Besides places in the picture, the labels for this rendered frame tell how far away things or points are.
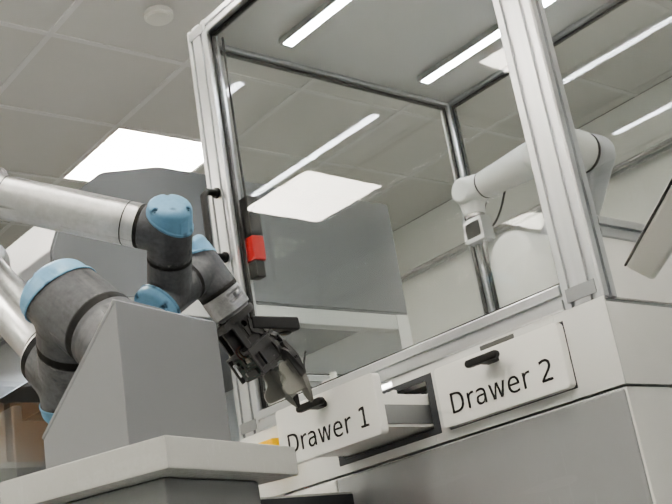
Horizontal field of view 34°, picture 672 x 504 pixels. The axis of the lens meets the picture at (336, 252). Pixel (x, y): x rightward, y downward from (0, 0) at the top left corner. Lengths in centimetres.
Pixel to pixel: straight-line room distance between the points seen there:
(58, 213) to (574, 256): 85
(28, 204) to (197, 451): 67
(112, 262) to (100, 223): 103
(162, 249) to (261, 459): 48
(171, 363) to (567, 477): 70
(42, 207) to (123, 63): 278
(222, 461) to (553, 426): 66
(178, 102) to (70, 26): 79
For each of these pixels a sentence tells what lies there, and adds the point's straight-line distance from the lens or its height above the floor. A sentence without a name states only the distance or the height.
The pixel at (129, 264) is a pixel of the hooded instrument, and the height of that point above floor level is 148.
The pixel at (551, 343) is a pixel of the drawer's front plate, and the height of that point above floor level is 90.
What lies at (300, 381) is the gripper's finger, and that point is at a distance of 199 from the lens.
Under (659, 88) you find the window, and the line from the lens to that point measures 228.
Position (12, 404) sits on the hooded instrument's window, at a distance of 297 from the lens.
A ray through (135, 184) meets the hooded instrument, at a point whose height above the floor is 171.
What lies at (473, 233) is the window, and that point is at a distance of 202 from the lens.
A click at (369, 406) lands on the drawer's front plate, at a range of 195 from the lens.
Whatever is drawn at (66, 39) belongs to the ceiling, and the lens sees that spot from 443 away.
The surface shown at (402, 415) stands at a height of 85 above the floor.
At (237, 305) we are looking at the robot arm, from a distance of 195.
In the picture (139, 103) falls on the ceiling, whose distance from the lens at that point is 494.
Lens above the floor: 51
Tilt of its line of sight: 19 degrees up
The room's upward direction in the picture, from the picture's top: 10 degrees counter-clockwise
